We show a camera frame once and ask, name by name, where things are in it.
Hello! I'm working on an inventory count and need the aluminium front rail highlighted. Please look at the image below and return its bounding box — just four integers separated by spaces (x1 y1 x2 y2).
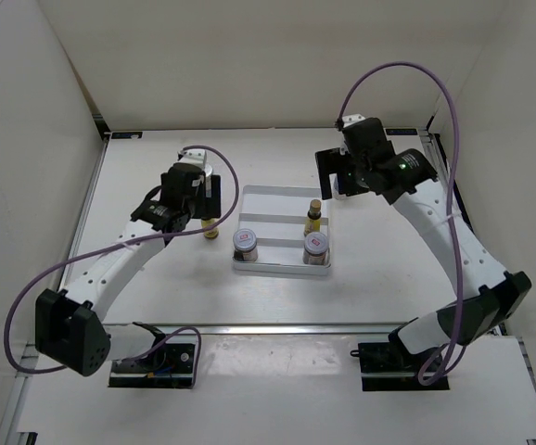
105 322 408 336

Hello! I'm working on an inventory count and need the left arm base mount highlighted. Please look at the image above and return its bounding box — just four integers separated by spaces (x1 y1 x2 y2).
108 322 202 389

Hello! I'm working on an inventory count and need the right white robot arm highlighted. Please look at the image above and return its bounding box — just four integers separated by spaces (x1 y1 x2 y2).
315 114 531 371

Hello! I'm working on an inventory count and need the white divided organizer tray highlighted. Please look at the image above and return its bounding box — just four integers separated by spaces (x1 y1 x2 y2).
233 184 333 278

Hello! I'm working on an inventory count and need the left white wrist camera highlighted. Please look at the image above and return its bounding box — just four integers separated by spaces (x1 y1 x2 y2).
178 148 208 171

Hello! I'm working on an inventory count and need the short spice jar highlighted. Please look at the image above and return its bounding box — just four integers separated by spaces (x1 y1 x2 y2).
233 228 258 262
302 232 329 266

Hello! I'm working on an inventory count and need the yellow label bottle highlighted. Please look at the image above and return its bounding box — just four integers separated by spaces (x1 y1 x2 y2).
201 218 219 240
303 199 322 236

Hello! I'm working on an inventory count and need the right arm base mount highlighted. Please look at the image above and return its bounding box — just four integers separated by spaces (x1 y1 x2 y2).
350 342 450 392

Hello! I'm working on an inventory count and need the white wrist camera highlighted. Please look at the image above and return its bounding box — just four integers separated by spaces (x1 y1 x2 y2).
178 148 208 171
335 114 365 131

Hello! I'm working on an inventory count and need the tall white shaker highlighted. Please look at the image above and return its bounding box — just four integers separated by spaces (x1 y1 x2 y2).
332 174 347 201
204 164 213 178

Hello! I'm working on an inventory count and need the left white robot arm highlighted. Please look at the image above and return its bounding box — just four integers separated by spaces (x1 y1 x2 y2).
35 160 221 376

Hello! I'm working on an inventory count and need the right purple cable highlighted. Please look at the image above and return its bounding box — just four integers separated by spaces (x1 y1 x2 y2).
337 62 464 386

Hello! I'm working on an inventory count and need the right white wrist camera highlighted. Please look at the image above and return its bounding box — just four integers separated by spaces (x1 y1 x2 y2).
335 114 365 131

